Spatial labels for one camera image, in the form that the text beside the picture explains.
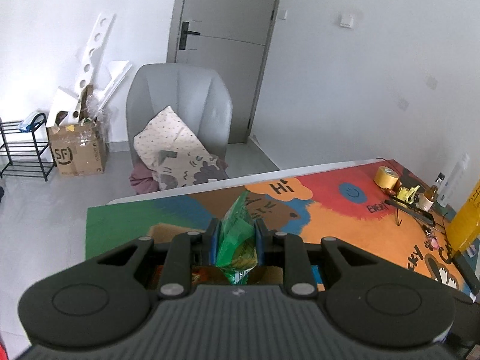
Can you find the black shoe rack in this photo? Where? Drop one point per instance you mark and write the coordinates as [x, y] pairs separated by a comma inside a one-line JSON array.
[[26, 157]]

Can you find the colourful cartoon table mat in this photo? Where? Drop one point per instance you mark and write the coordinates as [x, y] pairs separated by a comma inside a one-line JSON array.
[[337, 228]]

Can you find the blue item on rack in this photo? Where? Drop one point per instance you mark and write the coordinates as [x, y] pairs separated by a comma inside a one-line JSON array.
[[32, 122]]

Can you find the glass bottle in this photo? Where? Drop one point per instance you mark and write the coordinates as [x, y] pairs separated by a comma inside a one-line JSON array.
[[431, 195]]

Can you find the clear plastic bottle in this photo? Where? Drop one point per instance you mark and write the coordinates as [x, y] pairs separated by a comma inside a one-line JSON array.
[[453, 180]]

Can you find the grey door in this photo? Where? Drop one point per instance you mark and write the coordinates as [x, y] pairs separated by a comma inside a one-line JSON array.
[[225, 82]]

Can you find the white foam block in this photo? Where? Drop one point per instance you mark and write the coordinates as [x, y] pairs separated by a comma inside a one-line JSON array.
[[62, 107]]

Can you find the white foam board with holes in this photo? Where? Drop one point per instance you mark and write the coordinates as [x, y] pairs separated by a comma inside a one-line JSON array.
[[95, 48]]

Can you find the black flat device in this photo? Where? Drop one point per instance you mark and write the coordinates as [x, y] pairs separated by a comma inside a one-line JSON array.
[[468, 273]]

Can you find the small white wall switch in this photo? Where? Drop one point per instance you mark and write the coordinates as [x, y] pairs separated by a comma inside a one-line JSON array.
[[284, 14]]

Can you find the white foam sheets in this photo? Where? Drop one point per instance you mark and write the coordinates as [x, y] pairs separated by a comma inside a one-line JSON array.
[[114, 78]]

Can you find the dotted cushion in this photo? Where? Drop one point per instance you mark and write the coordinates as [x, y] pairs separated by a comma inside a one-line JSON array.
[[168, 138]]

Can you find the brown cardboard box with logo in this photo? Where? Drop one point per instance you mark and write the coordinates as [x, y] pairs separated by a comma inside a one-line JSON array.
[[78, 153]]

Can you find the yellow tape roll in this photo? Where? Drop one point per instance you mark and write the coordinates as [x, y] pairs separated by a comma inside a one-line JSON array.
[[387, 178]]

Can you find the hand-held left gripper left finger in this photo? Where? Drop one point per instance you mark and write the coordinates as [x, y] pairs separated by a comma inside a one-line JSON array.
[[213, 245]]

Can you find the white light switch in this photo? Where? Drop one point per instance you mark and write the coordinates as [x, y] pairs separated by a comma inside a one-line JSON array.
[[347, 20]]

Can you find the crumpled yellow wrapper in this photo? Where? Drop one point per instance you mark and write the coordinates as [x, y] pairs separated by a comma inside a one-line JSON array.
[[408, 195]]

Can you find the clear green snack packet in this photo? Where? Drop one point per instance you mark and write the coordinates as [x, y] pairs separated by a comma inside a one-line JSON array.
[[236, 240]]

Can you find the purple cloth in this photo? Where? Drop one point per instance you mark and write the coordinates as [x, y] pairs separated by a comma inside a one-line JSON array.
[[142, 182]]

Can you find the grey chair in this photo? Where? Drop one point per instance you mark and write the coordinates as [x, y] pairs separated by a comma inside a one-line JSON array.
[[180, 90]]

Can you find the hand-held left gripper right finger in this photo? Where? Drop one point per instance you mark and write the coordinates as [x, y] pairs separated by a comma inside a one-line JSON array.
[[259, 243]]

